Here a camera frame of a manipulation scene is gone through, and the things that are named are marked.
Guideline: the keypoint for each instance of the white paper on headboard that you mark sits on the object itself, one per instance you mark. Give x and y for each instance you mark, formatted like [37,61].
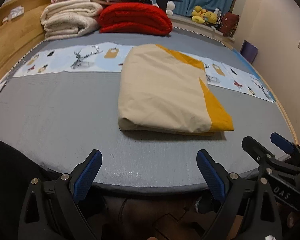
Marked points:
[14,13]

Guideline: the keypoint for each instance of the yellow plush toys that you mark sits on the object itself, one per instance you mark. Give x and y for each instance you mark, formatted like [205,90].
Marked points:
[203,16]

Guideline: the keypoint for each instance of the purple box by wall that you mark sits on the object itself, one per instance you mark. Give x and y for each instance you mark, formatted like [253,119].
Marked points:
[249,51]

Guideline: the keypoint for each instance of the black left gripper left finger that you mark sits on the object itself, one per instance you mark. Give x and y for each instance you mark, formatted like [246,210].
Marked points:
[72,188]

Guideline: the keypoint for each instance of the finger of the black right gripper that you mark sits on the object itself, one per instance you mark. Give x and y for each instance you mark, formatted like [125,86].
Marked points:
[282,143]

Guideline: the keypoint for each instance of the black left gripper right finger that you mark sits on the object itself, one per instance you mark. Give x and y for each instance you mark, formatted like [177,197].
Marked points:
[226,189]

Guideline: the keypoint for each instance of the white plush toy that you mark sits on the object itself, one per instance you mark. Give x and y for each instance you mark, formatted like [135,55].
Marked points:
[170,7]

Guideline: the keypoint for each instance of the lamp print bed sheet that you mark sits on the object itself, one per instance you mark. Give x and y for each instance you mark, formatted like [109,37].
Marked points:
[109,57]

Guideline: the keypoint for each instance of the dark red plush cushion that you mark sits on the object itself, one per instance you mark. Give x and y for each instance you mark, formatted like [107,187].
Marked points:
[229,23]

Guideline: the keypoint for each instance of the cream folded blanket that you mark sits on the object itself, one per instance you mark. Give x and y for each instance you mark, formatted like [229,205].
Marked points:
[70,18]

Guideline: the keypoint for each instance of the red folded quilt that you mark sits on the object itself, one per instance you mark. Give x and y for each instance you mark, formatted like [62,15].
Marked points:
[134,18]

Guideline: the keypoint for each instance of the beige and yellow hooded garment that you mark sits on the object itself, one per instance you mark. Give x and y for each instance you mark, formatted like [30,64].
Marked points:
[164,90]

